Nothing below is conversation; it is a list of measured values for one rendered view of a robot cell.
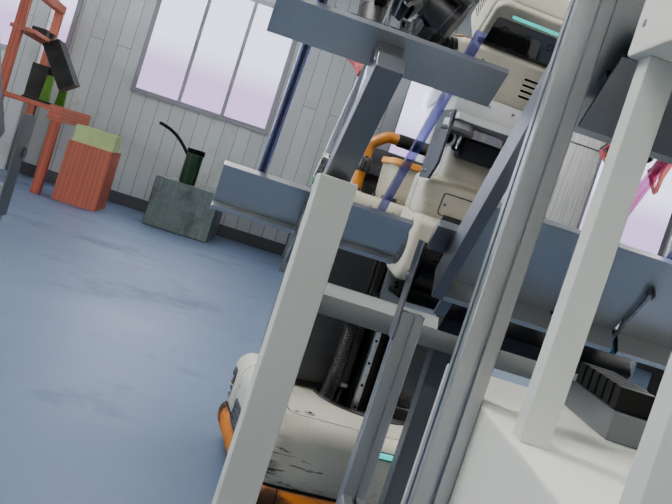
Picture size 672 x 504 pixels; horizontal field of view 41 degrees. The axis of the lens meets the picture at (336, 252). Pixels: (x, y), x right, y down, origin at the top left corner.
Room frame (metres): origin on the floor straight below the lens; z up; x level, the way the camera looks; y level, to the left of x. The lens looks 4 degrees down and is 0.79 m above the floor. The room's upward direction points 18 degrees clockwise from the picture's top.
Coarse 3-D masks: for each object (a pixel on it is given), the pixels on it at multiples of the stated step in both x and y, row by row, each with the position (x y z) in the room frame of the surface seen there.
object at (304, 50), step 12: (324, 0) 1.25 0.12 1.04; (300, 48) 1.32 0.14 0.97; (300, 60) 1.33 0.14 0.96; (300, 72) 1.35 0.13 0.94; (288, 84) 1.37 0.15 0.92; (288, 96) 1.39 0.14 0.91; (288, 108) 1.41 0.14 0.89; (276, 120) 1.43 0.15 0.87; (276, 132) 1.45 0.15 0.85; (264, 156) 1.50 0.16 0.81; (264, 168) 1.52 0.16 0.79
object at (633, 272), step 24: (480, 240) 1.43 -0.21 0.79; (552, 240) 1.40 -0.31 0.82; (576, 240) 1.39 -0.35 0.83; (480, 264) 1.47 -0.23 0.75; (552, 264) 1.44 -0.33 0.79; (624, 264) 1.41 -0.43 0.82; (648, 264) 1.40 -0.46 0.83; (528, 288) 1.49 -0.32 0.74; (552, 288) 1.48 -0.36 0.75; (624, 288) 1.45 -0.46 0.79; (648, 288) 1.44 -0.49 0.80; (600, 312) 1.50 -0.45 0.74; (624, 312) 1.49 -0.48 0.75; (648, 312) 1.48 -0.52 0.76; (648, 336) 1.52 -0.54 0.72
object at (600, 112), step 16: (624, 0) 1.09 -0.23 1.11; (640, 0) 1.09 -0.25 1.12; (624, 16) 1.11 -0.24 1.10; (608, 32) 1.13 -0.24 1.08; (624, 32) 1.12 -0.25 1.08; (608, 48) 1.14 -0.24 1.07; (624, 48) 1.14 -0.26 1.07; (608, 64) 1.16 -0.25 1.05; (624, 64) 1.11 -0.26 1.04; (592, 80) 1.18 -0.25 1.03; (608, 80) 1.13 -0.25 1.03; (624, 80) 1.13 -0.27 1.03; (592, 96) 1.20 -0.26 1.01; (608, 96) 1.15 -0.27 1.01; (624, 96) 1.14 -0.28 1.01; (592, 112) 1.17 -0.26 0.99; (608, 112) 1.16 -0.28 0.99; (576, 128) 1.24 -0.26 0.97; (592, 128) 1.19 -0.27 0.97; (608, 128) 1.18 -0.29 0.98; (656, 144) 1.19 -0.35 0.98
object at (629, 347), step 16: (464, 288) 1.50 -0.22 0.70; (464, 304) 1.49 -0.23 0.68; (528, 304) 1.52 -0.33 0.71; (512, 320) 1.49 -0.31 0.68; (528, 320) 1.49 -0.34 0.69; (544, 320) 1.50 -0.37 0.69; (592, 336) 1.51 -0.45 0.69; (608, 336) 1.52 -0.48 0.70; (624, 336) 1.53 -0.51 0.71; (608, 352) 1.51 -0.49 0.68; (624, 352) 1.50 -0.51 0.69; (640, 352) 1.51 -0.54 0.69; (656, 352) 1.52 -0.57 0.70
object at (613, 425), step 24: (408, 288) 1.47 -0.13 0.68; (576, 384) 1.14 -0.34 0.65; (600, 384) 1.07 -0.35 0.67; (624, 384) 1.04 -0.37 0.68; (576, 408) 1.12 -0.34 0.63; (600, 408) 1.04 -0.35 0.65; (624, 408) 1.01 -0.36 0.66; (648, 408) 1.01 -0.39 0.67; (600, 432) 1.02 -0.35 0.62; (624, 432) 1.01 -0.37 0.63
